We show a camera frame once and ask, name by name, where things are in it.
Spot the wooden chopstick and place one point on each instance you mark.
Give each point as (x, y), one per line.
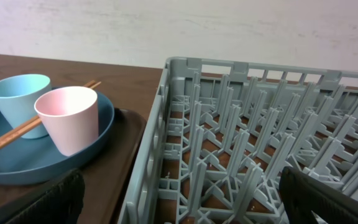
(11, 140)
(69, 115)

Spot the light blue cup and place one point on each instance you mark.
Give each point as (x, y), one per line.
(18, 95)

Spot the left wooden chopstick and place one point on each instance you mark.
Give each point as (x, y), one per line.
(69, 115)

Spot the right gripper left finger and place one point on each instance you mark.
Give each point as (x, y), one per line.
(58, 201)

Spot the right wooden chopstick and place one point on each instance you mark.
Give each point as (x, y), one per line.
(11, 140)

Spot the pink cup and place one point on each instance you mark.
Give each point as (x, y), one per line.
(70, 118)

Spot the grey dishwasher rack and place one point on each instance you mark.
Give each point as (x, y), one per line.
(220, 132)

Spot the brown serving tray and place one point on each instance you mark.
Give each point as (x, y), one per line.
(106, 176)

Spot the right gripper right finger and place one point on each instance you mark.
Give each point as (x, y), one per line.
(305, 197)

